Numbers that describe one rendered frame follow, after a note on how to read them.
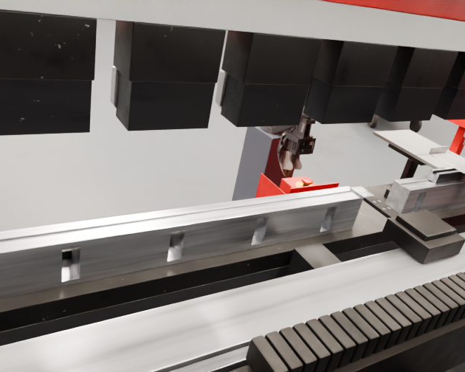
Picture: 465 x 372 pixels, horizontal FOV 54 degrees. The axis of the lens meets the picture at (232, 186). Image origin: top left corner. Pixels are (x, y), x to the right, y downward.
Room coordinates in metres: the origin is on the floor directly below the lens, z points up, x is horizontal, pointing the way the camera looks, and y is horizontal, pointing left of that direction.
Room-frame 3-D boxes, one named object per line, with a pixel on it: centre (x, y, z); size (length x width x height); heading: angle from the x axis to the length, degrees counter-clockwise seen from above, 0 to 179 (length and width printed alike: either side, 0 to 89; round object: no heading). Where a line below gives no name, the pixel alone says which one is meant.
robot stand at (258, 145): (1.93, -0.14, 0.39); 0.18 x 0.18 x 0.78; 40
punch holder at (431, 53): (1.08, -0.35, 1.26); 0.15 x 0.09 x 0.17; 125
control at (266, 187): (1.37, -0.21, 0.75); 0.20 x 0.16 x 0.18; 125
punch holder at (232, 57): (0.85, -0.02, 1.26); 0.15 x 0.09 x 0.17; 125
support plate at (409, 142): (1.41, -0.57, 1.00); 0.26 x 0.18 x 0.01; 35
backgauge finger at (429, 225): (0.89, -0.36, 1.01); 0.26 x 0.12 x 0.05; 35
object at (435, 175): (1.28, -0.63, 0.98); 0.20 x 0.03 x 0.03; 125
